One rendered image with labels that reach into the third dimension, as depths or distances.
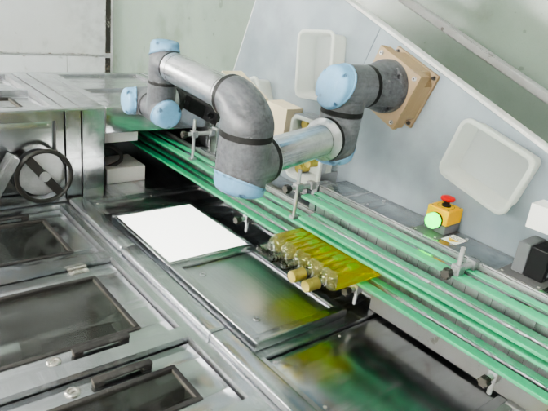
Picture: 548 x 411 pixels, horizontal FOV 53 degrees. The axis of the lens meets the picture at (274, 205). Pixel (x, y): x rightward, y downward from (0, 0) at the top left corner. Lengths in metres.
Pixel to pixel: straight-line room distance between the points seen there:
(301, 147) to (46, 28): 3.93
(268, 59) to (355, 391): 1.28
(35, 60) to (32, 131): 2.87
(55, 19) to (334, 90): 3.84
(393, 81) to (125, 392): 1.04
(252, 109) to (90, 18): 4.11
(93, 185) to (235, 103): 1.30
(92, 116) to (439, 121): 1.31
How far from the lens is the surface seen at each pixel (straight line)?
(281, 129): 2.01
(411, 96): 1.60
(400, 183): 1.75
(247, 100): 1.15
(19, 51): 5.03
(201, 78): 1.27
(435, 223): 1.57
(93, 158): 2.32
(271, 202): 1.92
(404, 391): 1.50
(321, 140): 1.41
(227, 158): 1.16
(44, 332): 1.61
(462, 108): 1.61
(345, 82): 1.45
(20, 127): 2.22
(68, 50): 5.15
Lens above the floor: 2.11
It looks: 38 degrees down
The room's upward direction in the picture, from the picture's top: 101 degrees counter-clockwise
